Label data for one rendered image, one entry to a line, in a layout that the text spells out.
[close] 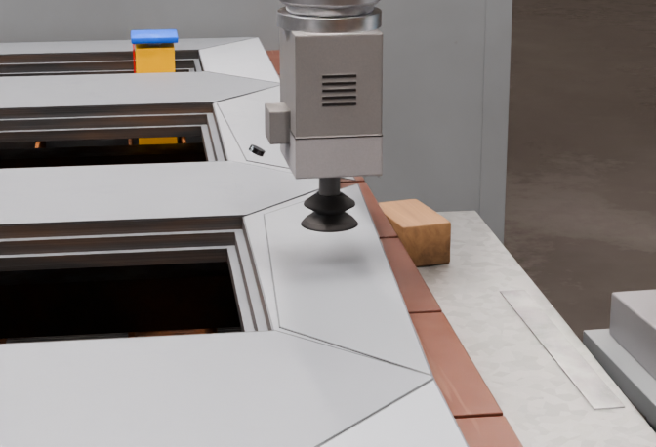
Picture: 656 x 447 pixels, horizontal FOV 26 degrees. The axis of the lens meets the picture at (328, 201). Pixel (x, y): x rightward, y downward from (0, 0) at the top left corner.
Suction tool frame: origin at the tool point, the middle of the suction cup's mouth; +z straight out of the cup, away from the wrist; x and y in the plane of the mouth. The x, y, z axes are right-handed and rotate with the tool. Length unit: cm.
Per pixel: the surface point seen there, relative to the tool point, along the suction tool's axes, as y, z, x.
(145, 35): -82, -1, -10
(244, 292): -1.1, 5.5, -6.4
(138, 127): -57, 6, -12
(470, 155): -102, 23, 39
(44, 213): -16.6, 3.1, -21.6
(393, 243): -11.2, 5.6, 7.4
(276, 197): -18.0, 3.1, -1.7
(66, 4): -104, -2, -20
